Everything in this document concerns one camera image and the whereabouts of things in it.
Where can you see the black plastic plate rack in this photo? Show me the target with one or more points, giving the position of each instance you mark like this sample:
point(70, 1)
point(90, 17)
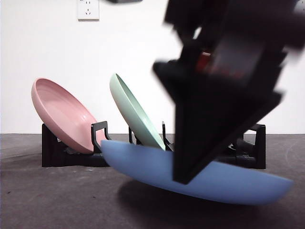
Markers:
point(52, 152)

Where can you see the blue plate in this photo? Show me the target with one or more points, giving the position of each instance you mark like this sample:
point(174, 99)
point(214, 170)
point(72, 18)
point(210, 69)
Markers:
point(143, 164)

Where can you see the green plate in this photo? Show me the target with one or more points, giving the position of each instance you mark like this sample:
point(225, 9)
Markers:
point(133, 112)

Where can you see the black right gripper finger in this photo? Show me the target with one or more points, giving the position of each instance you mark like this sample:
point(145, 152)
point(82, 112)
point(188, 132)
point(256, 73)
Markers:
point(202, 119)

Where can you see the pink plate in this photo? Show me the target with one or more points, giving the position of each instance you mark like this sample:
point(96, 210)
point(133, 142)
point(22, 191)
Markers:
point(64, 114)

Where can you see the white wall socket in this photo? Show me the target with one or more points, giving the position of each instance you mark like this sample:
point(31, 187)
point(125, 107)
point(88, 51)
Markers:
point(88, 10)

